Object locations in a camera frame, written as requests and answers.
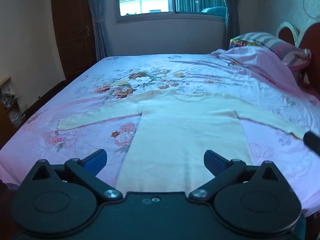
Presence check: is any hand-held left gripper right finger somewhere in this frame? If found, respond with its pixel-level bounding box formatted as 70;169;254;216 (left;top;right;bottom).
189;150;288;201

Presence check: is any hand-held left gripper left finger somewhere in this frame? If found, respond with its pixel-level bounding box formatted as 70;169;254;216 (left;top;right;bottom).
31;149;123;201

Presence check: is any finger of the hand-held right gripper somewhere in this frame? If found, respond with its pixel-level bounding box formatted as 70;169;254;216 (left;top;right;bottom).
303;131;320;156

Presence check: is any cream knit sweater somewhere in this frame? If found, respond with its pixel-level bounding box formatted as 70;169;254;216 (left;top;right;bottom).
57;90;306;196

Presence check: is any pink floral bedsheet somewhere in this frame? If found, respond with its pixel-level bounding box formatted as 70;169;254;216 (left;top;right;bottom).
0;47;320;218

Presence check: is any red white-trimmed headboard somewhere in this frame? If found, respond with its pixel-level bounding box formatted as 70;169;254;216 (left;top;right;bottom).
276;21;320;94

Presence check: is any wooden bedside cabinet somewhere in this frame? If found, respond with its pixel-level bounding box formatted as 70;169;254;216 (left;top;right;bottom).
0;76;27;148

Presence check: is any striped floral pillow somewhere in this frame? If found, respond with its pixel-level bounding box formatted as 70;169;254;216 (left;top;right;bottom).
229;32;312;71

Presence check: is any brown wooden door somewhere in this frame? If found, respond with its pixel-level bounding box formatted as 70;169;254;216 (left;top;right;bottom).
51;0;97;81

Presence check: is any grey curtain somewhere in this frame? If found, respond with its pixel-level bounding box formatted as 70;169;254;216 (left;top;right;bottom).
86;0;113;61
219;0;241;51

